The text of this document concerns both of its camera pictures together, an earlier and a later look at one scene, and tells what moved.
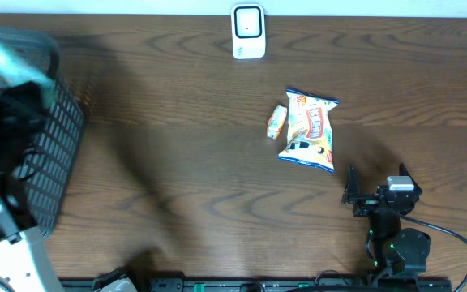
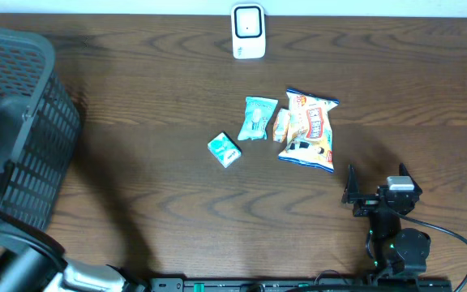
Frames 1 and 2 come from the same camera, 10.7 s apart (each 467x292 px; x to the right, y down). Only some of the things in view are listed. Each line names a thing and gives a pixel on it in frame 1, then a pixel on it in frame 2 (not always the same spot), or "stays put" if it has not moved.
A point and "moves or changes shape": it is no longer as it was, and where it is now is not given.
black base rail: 270,285 stays put
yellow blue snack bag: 310,138 stays put
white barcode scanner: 248,31 stays put
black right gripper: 367,202 stays put
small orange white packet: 276,122 moves or changes shape
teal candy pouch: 6,57 → 258,113
